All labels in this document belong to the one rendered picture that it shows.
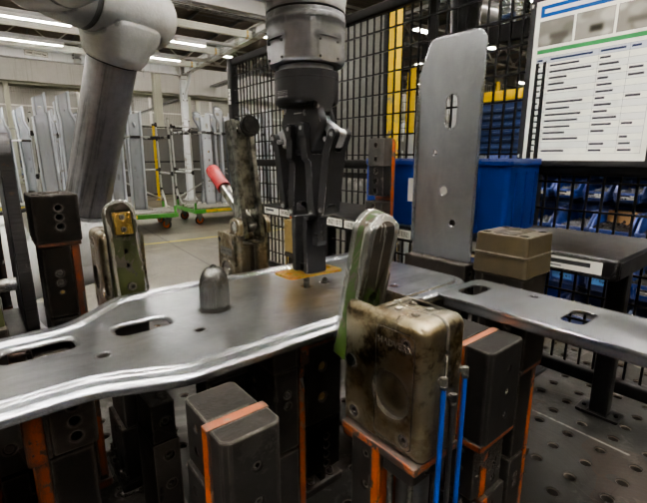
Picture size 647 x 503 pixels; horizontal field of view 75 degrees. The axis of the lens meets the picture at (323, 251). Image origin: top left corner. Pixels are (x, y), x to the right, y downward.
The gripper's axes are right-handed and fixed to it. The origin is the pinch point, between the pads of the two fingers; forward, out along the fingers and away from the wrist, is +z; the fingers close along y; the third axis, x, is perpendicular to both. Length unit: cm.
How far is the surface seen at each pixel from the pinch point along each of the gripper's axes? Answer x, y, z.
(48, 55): 135, -1135, -246
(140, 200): 178, -700, 52
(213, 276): -13.6, 1.1, 1.7
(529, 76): 54, 0, -26
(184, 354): -20.0, 8.8, 5.6
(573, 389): 57, 13, 36
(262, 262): 0.9, -13.2, 5.1
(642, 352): 10.3, 33.0, 5.9
